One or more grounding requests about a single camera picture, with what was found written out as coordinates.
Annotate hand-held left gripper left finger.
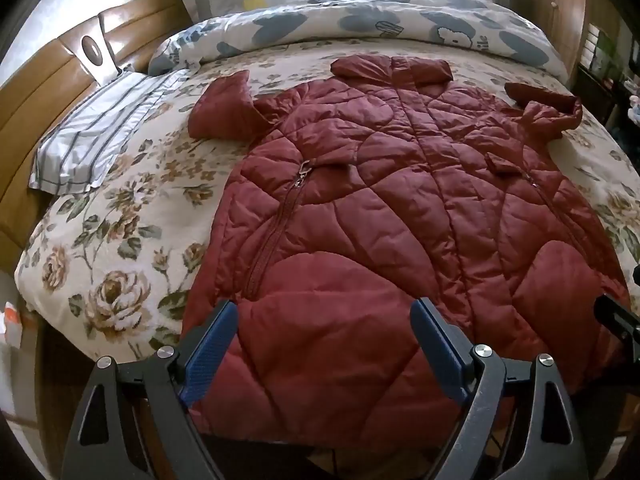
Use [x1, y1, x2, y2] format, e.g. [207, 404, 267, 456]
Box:
[60, 300, 240, 480]

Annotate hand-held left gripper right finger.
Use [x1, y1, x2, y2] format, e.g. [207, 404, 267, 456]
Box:
[410, 297, 588, 480]

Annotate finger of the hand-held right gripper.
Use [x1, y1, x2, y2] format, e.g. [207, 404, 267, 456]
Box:
[594, 292, 640, 348]

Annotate red quilted jacket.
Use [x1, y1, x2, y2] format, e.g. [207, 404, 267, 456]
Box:
[181, 56, 632, 416]

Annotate floral bed blanket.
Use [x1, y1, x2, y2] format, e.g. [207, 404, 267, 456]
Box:
[15, 40, 640, 361]

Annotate orange white bag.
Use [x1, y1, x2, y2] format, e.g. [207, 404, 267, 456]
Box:
[0, 300, 23, 351]

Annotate striped white pillow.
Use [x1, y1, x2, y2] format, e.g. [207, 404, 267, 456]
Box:
[28, 69, 193, 196]

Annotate cluttered dark shelf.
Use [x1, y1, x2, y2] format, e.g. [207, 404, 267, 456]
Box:
[575, 20, 640, 131]

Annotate wooden headboard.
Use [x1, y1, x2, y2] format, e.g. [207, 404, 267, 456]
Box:
[0, 0, 193, 261]

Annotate wooden wardrobe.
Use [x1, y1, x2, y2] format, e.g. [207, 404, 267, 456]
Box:
[530, 0, 608, 81]

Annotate blue patterned white duvet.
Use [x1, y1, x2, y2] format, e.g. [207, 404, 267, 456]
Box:
[147, 0, 571, 83]

